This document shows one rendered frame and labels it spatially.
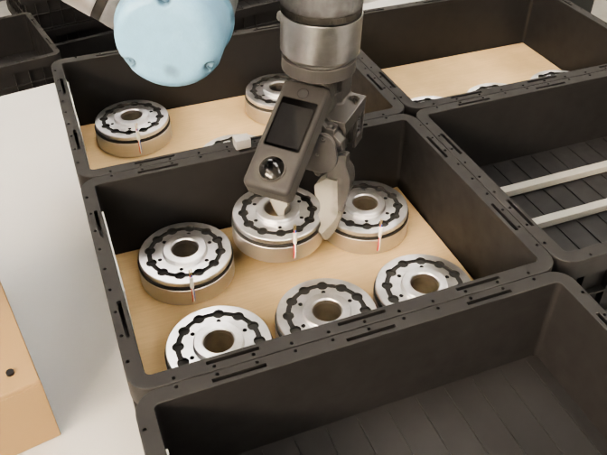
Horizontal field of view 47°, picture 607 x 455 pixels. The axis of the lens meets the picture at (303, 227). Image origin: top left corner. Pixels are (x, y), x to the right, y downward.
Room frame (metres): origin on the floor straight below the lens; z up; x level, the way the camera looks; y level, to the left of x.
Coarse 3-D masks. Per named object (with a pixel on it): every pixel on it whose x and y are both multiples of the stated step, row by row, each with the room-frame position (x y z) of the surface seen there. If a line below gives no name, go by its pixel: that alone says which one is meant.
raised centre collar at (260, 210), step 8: (264, 200) 0.62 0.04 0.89; (264, 208) 0.61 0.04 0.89; (296, 208) 0.61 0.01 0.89; (264, 216) 0.60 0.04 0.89; (272, 216) 0.60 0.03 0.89; (280, 216) 0.60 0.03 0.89; (288, 216) 0.60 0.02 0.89; (296, 216) 0.60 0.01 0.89; (272, 224) 0.59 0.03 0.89; (280, 224) 0.59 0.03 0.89
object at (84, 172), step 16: (240, 32) 0.98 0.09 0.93; (256, 32) 0.98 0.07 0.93; (64, 64) 0.88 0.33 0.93; (64, 80) 0.83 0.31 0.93; (368, 80) 0.83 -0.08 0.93; (64, 96) 0.79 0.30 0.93; (384, 96) 0.79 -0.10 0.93; (64, 112) 0.75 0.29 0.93; (384, 112) 0.75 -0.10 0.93; (400, 112) 0.75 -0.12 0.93; (80, 144) 0.68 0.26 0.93; (224, 144) 0.68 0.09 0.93; (80, 160) 0.65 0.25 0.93; (144, 160) 0.65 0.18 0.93; (160, 160) 0.65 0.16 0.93; (176, 160) 0.65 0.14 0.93; (80, 176) 0.62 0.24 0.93; (96, 176) 0.62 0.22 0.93
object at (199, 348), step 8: (208, 328) 0.46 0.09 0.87; (216, 328) 0.46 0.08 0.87; (224, 328) 0.46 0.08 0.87; (232, 328) 0.46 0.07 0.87; (200, 336) 0.45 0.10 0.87; (208, 336) 0.45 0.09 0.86; (232, 336) 0.45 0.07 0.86; (240, 336) 0.45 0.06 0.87; (200, 344) 0.44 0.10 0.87; (240, 344) 0.44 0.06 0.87; (200, 352) 0.43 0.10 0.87; (208, 352) 0.43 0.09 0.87; (224, 352) 0.43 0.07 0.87
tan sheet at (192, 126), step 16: (240, 96) 0.97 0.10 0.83; (176, 112) 0.92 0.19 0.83; (192, 112) 0.92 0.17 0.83; (208, 112) 0.92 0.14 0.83; (224, 112) 0.92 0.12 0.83; (240, 112) 0.92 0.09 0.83; (80, 128) 0.87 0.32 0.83; (176, 128) 0.87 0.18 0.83; (192, 128) 0.87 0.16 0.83; (208, 128) 0.87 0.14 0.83; (224, 128) 0.87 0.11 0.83; (240, 128) 0.87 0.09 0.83; (256, 128) 0.87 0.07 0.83; (96, 144) 0.83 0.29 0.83; (176, 144) 0.83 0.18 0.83; (192, 144) 0.83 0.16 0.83; (96, 160) 0.79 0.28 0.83; (112, 160) 0.79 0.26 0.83; (128, 160) 0.79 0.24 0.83
